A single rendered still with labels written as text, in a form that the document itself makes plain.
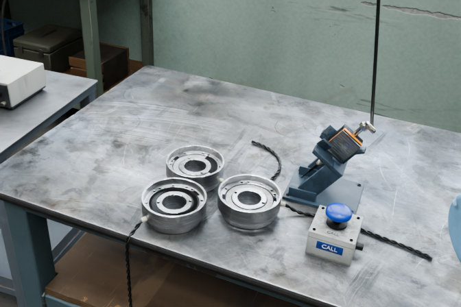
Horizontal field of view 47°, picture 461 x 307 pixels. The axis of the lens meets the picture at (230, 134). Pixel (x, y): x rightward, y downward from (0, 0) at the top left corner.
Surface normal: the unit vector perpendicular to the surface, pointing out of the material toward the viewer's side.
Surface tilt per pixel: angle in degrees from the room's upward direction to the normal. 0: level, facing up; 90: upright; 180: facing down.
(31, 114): 0
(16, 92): 90
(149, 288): 0
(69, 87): 0
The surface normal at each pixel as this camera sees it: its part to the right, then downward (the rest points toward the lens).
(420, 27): -0.38, 0.45
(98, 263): 0.05, -0.86
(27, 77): 0.95, 0.20
